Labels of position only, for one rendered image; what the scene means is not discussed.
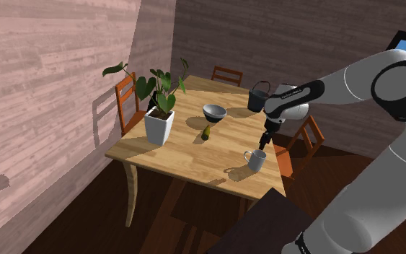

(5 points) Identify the dark bucket with handle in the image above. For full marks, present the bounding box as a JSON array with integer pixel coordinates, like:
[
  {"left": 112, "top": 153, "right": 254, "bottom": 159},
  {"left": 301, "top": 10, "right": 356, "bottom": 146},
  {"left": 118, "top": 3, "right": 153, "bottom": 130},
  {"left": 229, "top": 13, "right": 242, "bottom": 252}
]
[{"left": 247, "top": 80, "right": 272, "bottom": 113}]

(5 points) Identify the dark robot stand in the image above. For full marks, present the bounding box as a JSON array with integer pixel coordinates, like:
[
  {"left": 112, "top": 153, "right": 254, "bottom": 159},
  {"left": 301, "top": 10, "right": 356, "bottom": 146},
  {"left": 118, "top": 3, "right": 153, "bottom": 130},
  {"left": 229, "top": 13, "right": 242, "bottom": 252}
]
[{"left": 206, "top": 187, "right": 315, "bottom": 254}]

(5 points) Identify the grey mug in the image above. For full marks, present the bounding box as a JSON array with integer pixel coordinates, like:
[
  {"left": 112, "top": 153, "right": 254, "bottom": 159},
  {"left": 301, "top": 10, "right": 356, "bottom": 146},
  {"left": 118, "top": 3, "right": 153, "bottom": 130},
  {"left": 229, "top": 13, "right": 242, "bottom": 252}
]
[{"left": 243, "top": 149, "right": 268, "bottom": 172}]

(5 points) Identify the orange wooden chair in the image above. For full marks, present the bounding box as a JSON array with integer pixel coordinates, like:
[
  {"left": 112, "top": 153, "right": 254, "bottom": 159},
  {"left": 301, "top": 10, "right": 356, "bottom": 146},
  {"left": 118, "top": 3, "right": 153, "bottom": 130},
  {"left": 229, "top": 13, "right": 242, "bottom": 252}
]
[
  {"left": 114, "top": 71, "right": 148, "bottom": 138},
  {"left": 272, "top": 115, "right": 326, "bottom": 181},
  {"left": 211, "top": 65, "right": 244, "bottom": 88}
]

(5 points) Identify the green plant in white pot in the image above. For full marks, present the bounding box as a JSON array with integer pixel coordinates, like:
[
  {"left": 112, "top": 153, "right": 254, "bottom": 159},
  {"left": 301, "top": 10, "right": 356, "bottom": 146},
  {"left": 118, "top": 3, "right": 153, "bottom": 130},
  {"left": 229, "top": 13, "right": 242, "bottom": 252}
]
[{"left": 102, "top": 57, "right": 190, "bottom": 147}]

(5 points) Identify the dark bowl with pale inside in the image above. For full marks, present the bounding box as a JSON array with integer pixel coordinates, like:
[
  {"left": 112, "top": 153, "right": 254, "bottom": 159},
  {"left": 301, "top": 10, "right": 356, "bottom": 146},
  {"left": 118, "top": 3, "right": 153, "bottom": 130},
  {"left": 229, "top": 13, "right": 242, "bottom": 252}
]
[{"left": 202, "top": 103, "right": 228, "bottom": 123}]

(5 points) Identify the light wooden table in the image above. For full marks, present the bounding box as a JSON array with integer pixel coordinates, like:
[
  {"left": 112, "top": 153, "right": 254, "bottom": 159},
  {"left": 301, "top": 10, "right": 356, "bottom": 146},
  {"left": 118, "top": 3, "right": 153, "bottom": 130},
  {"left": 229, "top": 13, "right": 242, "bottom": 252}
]
[{"left": 105, "top": 74, "right": 287, "bottom": 228}]

